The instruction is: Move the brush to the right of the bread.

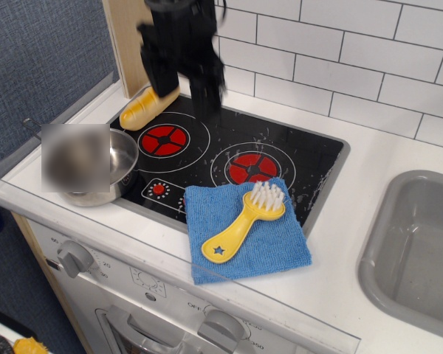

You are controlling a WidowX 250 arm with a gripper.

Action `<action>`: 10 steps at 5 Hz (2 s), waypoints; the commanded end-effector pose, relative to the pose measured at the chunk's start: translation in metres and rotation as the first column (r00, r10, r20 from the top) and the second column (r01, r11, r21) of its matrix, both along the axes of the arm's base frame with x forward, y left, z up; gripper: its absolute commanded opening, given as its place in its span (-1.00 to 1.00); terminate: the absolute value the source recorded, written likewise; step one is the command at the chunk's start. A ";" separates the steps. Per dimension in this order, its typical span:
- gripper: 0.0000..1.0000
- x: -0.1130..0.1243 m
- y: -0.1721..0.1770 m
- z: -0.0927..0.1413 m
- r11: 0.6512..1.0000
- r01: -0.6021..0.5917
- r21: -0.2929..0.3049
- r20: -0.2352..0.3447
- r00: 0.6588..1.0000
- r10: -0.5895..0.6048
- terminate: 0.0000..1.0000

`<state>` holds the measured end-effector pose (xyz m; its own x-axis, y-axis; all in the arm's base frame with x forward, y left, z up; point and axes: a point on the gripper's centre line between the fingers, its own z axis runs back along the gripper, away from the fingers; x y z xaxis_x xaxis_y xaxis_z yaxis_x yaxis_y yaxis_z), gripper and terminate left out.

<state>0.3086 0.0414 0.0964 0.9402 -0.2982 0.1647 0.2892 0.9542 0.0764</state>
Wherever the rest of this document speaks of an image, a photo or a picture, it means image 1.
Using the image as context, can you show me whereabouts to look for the yellow object at corner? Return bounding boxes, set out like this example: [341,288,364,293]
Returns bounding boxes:
[13,337,49,354]

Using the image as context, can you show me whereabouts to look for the blue microfiber cloth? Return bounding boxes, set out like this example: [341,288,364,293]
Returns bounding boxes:
[184,176,313,285]

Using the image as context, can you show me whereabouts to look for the grey sink basin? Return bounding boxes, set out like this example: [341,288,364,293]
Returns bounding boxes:
[358,170,443,338]

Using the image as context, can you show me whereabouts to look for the oven door with handle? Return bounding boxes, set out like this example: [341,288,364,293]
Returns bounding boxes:
[95,305,220,353]

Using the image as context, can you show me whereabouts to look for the black toy stovetop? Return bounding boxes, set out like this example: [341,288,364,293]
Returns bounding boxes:
[118,96,350,235]

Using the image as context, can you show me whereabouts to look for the wooden upright post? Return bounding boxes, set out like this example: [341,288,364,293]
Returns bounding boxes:
[102,0,152,98]

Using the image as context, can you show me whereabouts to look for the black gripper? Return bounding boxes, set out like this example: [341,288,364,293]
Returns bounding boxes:
[137,1,225,115]

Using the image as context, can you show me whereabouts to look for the yellow brush white bristles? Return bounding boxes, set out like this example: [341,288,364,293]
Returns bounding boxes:
[201,181,286,264]

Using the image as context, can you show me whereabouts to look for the steel pot with handle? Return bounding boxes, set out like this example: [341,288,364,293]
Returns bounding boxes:
[22,118,139,207]

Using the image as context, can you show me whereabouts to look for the grey oven knob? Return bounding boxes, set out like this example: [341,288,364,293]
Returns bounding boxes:
[197,310,245,353]
[57,240,94,279]

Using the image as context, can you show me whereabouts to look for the grey left oven knob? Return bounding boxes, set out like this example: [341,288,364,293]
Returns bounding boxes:
[57,240,94,279]

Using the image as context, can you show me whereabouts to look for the grey right oven knob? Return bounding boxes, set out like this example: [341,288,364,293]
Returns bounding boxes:
[197,310,245,353]

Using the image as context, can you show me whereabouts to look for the toy bread loaf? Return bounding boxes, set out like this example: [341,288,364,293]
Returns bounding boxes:
[119,86,180,131]

